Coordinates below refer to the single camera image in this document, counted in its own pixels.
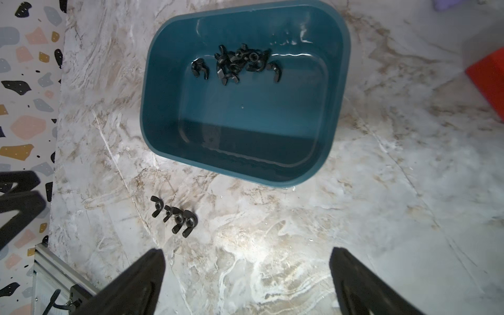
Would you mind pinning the pile of black wing nuts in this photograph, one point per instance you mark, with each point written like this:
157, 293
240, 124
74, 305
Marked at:
229, 64

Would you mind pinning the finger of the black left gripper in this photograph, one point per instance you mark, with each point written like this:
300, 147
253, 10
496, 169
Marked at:
22, 198

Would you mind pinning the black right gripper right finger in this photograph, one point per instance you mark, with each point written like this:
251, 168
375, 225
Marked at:
360, 291

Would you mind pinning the black wing nut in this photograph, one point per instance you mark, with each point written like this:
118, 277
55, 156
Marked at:
159, 205
191, 221
176, 214

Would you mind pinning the red block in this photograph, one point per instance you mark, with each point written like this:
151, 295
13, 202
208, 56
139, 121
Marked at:
487, 76

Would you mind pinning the purple rabbit figurine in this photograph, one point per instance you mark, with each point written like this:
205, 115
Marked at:
442, 5

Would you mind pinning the teal plastic storage box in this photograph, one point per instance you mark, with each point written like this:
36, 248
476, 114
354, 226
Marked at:
273, 132

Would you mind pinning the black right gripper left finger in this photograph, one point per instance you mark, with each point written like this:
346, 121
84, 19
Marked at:
134, 291

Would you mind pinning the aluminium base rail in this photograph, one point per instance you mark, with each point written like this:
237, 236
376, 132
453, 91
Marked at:
57, 288

